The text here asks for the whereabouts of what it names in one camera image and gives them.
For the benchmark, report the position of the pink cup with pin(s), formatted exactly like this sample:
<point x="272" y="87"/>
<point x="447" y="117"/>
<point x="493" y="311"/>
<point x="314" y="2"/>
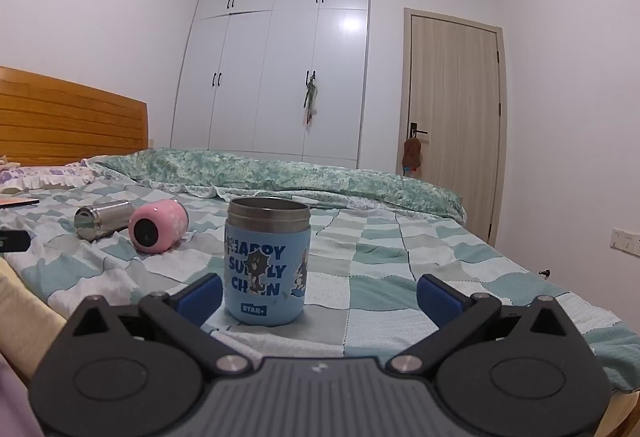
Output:
<point x="160" y="224"/>

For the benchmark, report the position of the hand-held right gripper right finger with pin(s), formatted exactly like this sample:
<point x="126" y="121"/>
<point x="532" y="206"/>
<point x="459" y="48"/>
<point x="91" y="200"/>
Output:
<point x="438" y="304"/>

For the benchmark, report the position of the blue printed steel cup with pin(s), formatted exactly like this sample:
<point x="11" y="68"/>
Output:
<point x="267" y="262"/>

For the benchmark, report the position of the green floral quilt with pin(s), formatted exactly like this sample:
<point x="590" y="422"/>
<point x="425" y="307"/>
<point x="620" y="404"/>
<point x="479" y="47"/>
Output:
<point x="300" y="182"/>

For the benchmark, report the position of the wooden door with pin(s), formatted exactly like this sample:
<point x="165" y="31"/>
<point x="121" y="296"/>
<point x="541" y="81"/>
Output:
<point x="455" y="117"/>

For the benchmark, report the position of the white wardrobe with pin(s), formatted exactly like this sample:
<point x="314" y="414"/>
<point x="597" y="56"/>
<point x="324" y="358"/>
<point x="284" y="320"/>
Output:
<point x="270" y="67"/>

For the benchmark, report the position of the beige cloth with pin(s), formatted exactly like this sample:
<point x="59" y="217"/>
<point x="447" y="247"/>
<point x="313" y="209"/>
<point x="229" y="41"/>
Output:
<point x="22" y="307"/>

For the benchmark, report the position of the brown hanging bag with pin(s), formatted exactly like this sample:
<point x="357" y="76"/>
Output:
<point x="412" y="154"/>

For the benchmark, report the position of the plain steel cup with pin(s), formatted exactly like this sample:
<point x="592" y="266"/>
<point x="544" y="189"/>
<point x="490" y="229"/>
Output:
<point x="102" y="217"/>

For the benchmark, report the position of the wooden headboard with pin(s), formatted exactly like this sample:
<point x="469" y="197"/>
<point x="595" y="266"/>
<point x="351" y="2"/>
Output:
<point x="70" y="122"/>

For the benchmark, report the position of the black device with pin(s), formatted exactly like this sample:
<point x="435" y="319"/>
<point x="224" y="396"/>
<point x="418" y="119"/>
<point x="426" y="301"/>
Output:
<point x="14" y="241"/>

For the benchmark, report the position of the wall socket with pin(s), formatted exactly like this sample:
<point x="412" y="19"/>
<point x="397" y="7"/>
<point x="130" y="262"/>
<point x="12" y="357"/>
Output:
<point x="626" y="242"/>

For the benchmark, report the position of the wooden bed frame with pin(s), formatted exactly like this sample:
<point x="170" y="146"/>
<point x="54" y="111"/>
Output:
<point x="627" y="417"/>

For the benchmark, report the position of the purple cloth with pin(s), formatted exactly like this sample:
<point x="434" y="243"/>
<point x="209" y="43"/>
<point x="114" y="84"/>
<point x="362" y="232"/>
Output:
<point x="12" y="402"/>

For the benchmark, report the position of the black phone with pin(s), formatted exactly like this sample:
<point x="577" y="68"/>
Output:
<point x="17" y="202"/>

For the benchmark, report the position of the purple floral ruffled pillow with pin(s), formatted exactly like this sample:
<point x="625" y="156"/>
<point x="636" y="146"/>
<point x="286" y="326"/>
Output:
<point x="45" y="177"/>

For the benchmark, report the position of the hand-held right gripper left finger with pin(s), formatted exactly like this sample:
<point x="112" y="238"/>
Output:
<point x="202" y="301"/>

